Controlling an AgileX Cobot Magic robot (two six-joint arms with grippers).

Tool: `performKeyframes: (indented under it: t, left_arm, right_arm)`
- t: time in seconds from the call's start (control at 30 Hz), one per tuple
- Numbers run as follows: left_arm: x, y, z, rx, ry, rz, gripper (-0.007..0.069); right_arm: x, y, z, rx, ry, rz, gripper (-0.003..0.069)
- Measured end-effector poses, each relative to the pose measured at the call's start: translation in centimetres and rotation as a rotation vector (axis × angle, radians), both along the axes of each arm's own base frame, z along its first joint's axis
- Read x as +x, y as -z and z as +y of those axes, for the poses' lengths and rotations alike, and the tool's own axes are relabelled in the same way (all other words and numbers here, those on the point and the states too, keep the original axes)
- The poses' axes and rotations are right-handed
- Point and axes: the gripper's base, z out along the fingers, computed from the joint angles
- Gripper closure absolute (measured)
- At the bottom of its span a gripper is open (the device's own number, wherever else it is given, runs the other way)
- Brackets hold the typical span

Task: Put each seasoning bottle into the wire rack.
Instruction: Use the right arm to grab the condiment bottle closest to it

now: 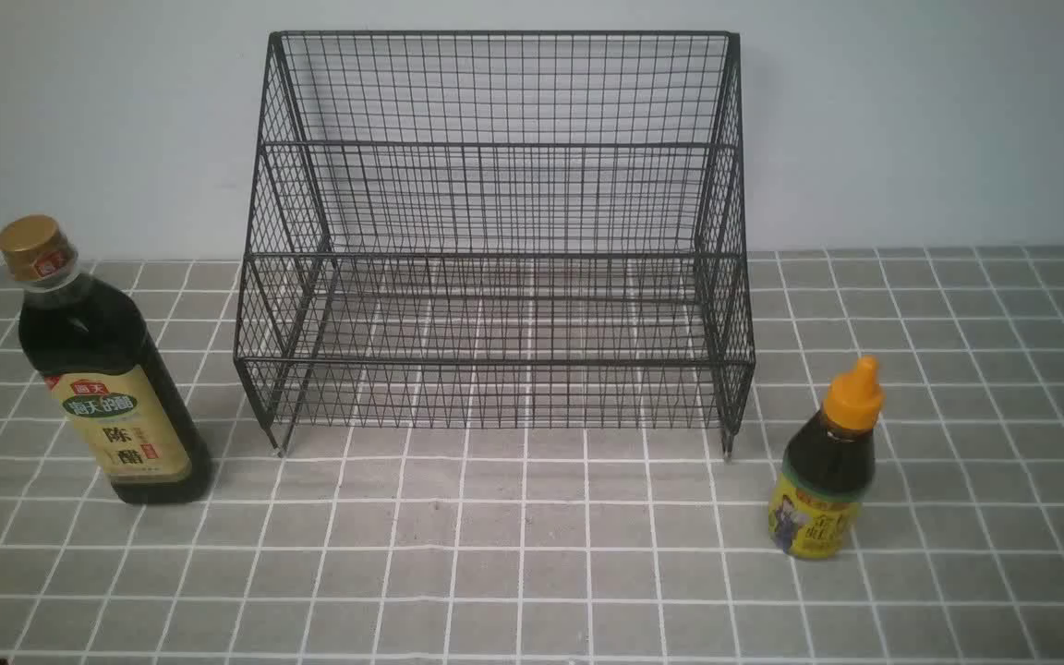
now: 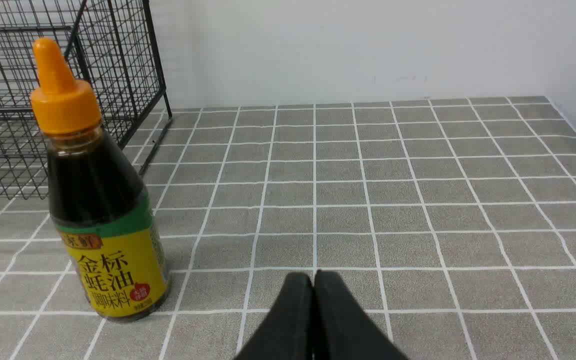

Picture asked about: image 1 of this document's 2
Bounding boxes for small bottle orange cap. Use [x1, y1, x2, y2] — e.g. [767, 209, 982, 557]
[768, 358, 884, 560]

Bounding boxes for dark vinegar bottle yellow label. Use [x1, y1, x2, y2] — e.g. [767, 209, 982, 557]
[0, 214, 212, 504]

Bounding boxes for grey grid tablecloth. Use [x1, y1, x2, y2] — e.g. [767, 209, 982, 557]
[0, 246, 1064, 664]

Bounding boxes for black wire mesh shelf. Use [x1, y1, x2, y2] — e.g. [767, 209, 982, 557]
[233, 30, 757, 455]

